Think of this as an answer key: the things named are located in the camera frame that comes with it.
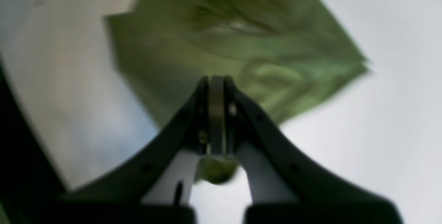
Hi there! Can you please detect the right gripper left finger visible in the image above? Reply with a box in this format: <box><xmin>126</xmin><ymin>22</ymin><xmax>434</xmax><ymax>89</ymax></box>
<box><xmin>55</xmin><ymin>76</ymin><xmax>225</xmax><ymax>224</ymax></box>

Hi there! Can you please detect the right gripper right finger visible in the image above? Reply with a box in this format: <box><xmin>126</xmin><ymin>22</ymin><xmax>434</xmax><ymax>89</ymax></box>
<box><xmin>224</xmin><ymin>77</ymin><xmax>403</xmax><ymax>224</ymax></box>

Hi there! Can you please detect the olive green T-shirt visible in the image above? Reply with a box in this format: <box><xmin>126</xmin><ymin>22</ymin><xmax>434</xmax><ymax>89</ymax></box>
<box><xmin>105</xmin><ymin>0</ymin><xmax>370</xmax><ymax>186</ymax></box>

